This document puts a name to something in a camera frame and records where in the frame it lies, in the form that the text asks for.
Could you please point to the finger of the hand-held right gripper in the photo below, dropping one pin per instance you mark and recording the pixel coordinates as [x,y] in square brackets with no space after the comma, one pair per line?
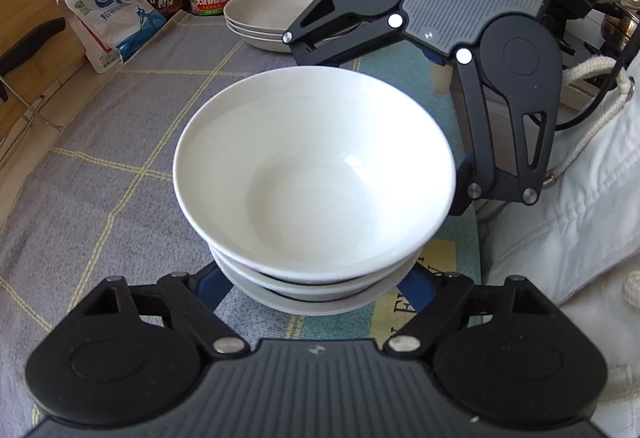
[341,29]
[470,118]

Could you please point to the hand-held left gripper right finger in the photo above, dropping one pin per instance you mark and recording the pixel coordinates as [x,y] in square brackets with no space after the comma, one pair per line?
[422,290]

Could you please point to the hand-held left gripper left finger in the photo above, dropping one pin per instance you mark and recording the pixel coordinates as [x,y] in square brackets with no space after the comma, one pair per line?
[212,288]

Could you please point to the white floral bowl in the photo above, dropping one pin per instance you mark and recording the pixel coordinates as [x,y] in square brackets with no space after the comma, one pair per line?
[310,307]
[250,275]
[310,158]

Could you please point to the white floral plate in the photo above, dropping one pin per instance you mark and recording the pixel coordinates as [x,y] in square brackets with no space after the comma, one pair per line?
[270,3]
[270,46]
[250,32]

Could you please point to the grey checked cloth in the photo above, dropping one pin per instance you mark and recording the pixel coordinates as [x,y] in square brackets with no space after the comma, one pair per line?
[100,198]

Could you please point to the white clothing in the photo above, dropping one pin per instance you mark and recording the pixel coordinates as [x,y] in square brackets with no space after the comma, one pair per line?
[575,228]

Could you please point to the white blue salt bag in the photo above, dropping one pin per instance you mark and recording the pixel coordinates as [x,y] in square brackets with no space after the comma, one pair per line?
[110,28]

